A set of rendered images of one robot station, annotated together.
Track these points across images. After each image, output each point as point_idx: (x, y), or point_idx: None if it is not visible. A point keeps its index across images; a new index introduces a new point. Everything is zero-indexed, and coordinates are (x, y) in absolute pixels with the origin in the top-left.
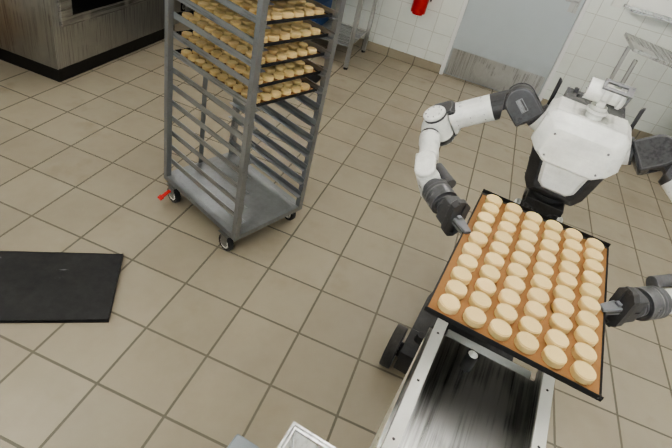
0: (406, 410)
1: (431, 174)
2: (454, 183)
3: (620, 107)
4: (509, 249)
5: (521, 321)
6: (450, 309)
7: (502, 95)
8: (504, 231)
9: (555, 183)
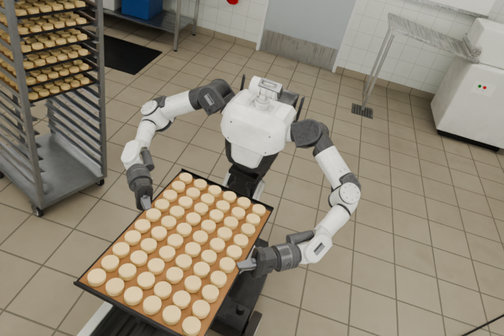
0: None
1: (132, 160)
2: (152, 166)
3: (275, 99)
4: (181, 220)
5: (154, 286)
6: (93, 283)
7: (196, 91)
8: (181, 205)
9: (242, 159)
